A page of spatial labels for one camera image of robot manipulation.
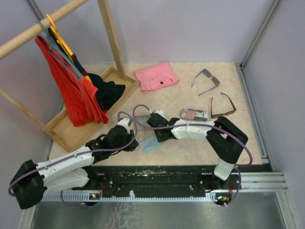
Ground yellow hanger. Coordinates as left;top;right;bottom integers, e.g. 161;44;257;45
46;14;92;83

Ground pink glasses case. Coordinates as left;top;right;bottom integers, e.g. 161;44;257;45
133;113;152;132

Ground folded pink shirt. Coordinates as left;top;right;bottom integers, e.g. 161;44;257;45
134;61;179;94

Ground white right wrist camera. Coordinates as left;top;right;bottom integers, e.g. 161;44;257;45
152;108;165;118

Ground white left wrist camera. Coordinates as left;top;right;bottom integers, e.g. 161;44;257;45
117;117;132;133

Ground grey blue hanger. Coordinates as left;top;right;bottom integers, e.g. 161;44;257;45
36;21;83;80

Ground red hanging shirt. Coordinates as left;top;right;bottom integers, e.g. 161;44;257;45
35;36;109;127

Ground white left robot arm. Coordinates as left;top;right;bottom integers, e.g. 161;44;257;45
8;124;138;209

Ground wooden clothes rack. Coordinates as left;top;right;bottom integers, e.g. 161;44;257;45
0;0;141;153

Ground grey blue frame sunglasses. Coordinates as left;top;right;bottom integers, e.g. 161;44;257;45
191;68;221;96

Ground flag newspaper print glasses case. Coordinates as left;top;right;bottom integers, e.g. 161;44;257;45
180;108;209;122

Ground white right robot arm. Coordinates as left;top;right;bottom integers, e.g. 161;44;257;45
146;113;248;189

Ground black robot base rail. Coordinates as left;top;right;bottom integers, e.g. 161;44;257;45
43;164;272;205

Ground light blue cleaning cloth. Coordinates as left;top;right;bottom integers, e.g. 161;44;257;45
139;135;162;154

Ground tortoiseshell brown sunglasses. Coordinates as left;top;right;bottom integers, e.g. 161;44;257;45
210;92;237;119

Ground dark navy garment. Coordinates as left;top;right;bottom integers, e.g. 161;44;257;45
47;27;126;112

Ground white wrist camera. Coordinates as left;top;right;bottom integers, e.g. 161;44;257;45
117;117;132;133
152;108;165;118

